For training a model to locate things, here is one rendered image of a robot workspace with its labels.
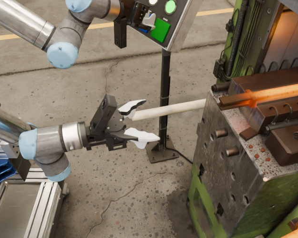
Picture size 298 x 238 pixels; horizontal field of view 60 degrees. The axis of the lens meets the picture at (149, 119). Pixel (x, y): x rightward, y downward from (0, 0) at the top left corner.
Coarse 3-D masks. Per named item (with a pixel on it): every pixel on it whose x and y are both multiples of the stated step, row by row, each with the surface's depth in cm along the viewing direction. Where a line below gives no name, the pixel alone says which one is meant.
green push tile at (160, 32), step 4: (156, 20) 104; (160, 20) 102; (156, 24) 104; (160, 24) 102; (164, 24) 101; (168, 24) 100; (156, 28) 104; (160, 28) 103; (164, 28) 101; (168, 28) 100; (152, 32) 106; (156, 32) 104; (160, 32) 103; (164, 32) 102; (152, 36) 106; (156, 36) 104; (160, 36) 103; (164, 36) 102; (160, 40) 103; (164, 40) 103
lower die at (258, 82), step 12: (276, 72) 89; (288, 72) 89; (240, 84) 83; (252, 84) 83; (264, 84) 83; (276, 84) 83; (288, 84) 83; (288, 96) 78; (240, 108) 85; (252, 108) 79; (264, 108) 76; (288, 108) 76; (252, 120) 80; (264, 120) 74; (276, 120) 76
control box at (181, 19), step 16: (144, 0) 108; (160, 0) 103; (176, 0) 98; (192, 0) 95; (160, 16) 103; (176, 16) 98; (192, 16) 100; (144, 32) 109; (176, 32) 100; (176, 48) 105
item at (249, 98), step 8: (272, 88) 79; (280, 88) 79; (288, 88) 79; (296, 88) 79; (224, 96) 76; (232, 96) 76; (240, 96) 76; (248, 96) 76; (256, 96) 77; (264, 96) 77; (272, 96) 77; (280, 96) 78; (224, 104) 75; (232, 104) 77; (240, 104) 77; (248, 104) 77
